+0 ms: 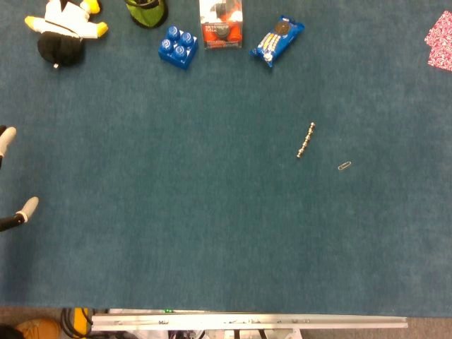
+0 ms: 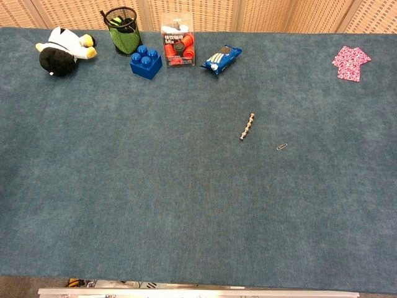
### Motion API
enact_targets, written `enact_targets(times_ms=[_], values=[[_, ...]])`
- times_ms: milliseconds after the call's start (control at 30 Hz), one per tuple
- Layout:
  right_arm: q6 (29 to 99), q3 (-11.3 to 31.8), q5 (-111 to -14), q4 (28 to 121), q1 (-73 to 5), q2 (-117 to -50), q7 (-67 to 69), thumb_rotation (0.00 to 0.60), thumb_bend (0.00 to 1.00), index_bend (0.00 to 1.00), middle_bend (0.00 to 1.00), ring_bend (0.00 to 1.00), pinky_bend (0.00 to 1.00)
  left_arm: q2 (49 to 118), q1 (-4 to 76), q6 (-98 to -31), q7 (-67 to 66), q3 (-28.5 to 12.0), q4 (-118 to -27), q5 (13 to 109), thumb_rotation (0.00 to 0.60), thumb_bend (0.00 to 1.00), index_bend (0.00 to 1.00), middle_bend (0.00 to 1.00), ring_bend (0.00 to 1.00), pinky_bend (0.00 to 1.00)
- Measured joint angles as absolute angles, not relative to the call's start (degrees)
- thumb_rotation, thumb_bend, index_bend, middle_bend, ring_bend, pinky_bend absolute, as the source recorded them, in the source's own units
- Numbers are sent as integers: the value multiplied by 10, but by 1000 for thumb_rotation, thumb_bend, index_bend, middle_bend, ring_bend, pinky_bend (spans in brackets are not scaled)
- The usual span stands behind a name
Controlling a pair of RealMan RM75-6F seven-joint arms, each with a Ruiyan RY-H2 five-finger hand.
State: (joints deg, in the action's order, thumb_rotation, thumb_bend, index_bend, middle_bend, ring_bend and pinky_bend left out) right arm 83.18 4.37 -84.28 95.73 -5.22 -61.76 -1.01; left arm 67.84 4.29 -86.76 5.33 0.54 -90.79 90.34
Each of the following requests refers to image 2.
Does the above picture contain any metal bead chain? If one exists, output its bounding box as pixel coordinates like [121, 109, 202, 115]
[239, 112, 257, 142]

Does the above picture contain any blue-green table cloth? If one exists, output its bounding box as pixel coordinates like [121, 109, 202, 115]
[0, 26, 397, 294]

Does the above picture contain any blue cookie packet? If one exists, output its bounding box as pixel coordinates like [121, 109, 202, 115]
[200, 45, 243, 76]

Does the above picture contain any blue toy building block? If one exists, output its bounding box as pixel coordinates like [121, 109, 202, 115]
[129, 45, 163, 81]

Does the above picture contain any red white product box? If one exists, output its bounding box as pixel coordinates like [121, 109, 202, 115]
[160, 12, 197, 68]

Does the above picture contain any green mesh pen holder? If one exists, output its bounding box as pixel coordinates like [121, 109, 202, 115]
[99, 6, 143, 57]

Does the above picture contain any wicker folding screen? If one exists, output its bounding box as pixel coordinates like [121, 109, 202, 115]
[0, 0, 397, 34]

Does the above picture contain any black white penguin plush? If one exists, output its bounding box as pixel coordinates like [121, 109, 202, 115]
[35, 26, 98, 78]

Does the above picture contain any pink patterned cloth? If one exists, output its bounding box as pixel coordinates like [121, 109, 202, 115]
[331, 45, 372, 68]

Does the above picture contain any aluminium profile rail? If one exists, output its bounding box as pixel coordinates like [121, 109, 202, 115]
[37, 287, 360, 298]

